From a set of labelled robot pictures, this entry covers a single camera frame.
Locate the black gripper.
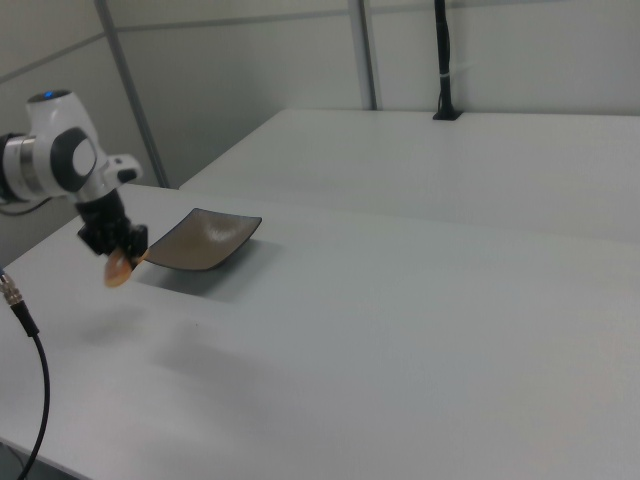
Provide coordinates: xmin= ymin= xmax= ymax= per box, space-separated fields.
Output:
xmin=75 ymin=191 xmax=151 ymax=267

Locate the orange glazed bread roll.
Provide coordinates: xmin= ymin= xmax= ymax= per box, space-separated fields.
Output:
xmin=103 ymin=248 xmax=147 ymax=289

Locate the square brown ceramic plate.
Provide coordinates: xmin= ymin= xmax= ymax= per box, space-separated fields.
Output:
xmin=143 ymin=207 xmax=263 ymax=273

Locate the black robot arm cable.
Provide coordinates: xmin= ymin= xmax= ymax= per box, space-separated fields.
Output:
xmin=0 ymin=195 xmax=53 ymax=217

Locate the black cable with metal connector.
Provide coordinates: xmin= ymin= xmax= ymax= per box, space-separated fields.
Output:
xmin=0 ymin=268 xmax=52 ymax=467

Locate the grey metal partition post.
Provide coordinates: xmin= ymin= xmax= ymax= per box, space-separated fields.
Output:
xmin=346 ymin=0 xmax=379 ymax=112
xmin=94 ymin=0 xmax=172 ymax=189

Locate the white cable tie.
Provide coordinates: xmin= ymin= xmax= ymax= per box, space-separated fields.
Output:
xmin=438 ymin=61 xmax=476 ymax=81

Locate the black camera stand pole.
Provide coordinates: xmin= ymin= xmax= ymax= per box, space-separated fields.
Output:
xmin=431 ymin=0 xmax=464 ymax=123

